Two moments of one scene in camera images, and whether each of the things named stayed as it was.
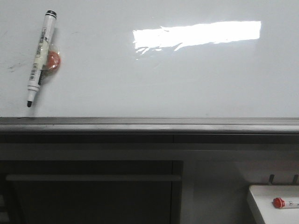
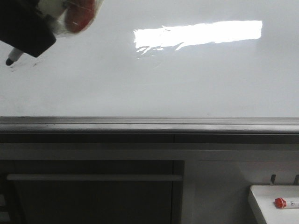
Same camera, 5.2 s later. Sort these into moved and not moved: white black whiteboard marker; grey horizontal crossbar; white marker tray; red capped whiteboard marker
Moved: white black whiteboard marker
Not moved: grey horizontal crossbar; red capped whiteboard marker; white marker tray
